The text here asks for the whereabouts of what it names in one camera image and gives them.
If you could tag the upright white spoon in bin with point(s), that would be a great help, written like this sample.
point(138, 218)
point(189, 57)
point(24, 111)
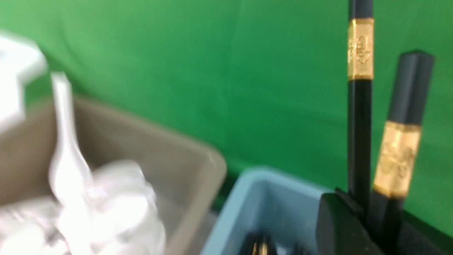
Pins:
point(69, 175)

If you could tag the green backdrop cloth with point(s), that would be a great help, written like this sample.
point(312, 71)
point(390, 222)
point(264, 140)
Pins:
point(264, 81)

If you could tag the pile of black chopsticks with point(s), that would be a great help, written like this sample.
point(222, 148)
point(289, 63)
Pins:
point(259, 243)

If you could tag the pile of white spoons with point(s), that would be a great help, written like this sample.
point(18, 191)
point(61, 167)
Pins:
point(124, 219)

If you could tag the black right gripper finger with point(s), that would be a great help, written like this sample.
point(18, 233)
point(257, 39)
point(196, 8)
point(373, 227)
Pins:
point(339, 230)

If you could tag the black chopstick gold band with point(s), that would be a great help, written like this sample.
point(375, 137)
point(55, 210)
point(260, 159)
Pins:
point(399, 147)
point(360, 72)

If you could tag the blue plastic chopstick bin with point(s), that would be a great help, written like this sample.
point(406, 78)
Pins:
point(265, 200)

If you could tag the large white plastic tub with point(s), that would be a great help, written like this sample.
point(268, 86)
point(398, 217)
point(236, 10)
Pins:
point(21, 62)

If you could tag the olive plastic spoon bin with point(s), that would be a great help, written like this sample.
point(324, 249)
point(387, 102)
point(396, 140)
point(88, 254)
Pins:
point(186, 174)

